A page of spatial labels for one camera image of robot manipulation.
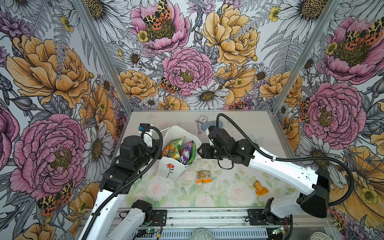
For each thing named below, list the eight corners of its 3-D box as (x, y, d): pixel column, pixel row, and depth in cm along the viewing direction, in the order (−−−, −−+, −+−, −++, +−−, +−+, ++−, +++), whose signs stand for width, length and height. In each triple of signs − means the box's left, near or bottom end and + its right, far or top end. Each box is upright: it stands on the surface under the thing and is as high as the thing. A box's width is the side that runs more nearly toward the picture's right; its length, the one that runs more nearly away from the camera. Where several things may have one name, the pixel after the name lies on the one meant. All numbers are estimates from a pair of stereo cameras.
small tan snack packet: (196, 183, 88) (196, 180, 85) (196, 172, 92) (196, 169, 89) (211, 183, 88) (212, 180, 85) (211, 172, 92) (211, 169, 89)
